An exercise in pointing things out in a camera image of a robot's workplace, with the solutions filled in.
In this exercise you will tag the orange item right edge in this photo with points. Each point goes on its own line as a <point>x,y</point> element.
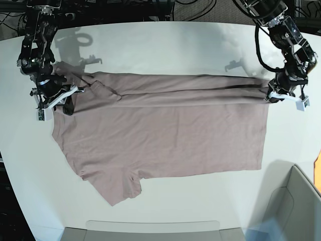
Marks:
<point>317,171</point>

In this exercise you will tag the blue item bottom right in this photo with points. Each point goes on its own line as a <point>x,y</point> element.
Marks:
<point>263,229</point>

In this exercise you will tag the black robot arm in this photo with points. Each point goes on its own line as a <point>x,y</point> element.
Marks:
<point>36,60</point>
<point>299,58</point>

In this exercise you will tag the pink T-shirt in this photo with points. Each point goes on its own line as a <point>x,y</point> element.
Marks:
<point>128,127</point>

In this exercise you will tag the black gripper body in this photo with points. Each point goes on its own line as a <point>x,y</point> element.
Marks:
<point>284,83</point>
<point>51,85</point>

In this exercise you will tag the grey cardboard box right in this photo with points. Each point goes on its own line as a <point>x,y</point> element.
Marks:
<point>293,212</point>

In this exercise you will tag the grey tray bottom edge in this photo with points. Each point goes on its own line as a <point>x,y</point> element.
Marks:
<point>105,230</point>

